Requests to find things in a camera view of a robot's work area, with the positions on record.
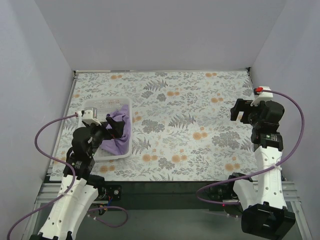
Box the white plastic basket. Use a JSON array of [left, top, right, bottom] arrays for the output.
[[77, 97, 133, 163]]

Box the purple t shirt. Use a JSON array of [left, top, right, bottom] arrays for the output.
[[100, 104, 131, 156]]

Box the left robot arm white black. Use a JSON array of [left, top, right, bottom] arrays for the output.
[[30, 116, 125, 240]]

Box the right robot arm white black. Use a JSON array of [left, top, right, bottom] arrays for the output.
[[230, 98, 296, 240]]

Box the floral patterned table mat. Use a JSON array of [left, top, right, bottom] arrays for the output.
[[68, 70, 257, 181]]

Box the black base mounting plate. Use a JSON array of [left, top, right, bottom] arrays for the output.
[[95, 181, 243, 216]]

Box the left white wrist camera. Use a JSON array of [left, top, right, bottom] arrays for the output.
[[75, 107, 102, 127]]

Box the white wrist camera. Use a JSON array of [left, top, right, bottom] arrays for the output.
[[75, 107, 102, 127], [250, 86, 273, 107]]

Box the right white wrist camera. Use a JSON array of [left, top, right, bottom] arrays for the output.
[[250, 86, 273, 107]]

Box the aluminium frame rail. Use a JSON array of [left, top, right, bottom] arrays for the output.
[[34, 175, 62, 203]]

